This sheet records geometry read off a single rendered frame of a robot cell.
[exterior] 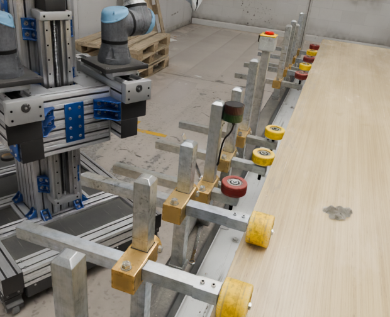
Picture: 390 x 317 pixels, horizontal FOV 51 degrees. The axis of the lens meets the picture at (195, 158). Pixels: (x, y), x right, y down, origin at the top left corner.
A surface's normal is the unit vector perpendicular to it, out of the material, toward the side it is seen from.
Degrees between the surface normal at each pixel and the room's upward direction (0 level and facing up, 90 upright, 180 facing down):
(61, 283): 90
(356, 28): 90
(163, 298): 0
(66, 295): 90
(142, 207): 90
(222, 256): 0
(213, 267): 0
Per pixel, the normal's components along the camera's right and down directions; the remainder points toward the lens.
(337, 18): -0.31, 0.41
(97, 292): 0.09, -0.88
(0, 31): 0.57, 0.43
